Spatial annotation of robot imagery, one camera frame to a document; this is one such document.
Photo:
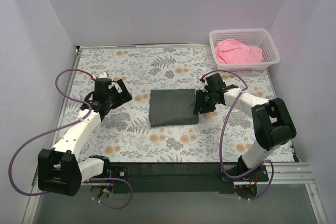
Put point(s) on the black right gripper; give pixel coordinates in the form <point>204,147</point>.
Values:
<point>200,100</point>

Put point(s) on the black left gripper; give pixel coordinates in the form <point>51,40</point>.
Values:
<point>119,94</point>

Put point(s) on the dark grey t shirt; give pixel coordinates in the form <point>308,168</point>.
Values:
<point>172,107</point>

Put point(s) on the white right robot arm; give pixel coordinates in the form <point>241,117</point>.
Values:
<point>272,125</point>

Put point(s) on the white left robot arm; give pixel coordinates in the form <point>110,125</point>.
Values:
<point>59,170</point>

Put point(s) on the pink t shirt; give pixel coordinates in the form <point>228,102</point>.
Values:
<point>231,51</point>

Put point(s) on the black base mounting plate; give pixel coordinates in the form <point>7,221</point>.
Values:
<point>172,178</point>

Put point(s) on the white plastic laundry basket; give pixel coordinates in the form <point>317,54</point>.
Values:
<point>250,37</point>

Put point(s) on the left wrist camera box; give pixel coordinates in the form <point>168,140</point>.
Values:
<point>103,84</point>

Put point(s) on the aluminium frame rail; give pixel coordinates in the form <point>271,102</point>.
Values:
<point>292,173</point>

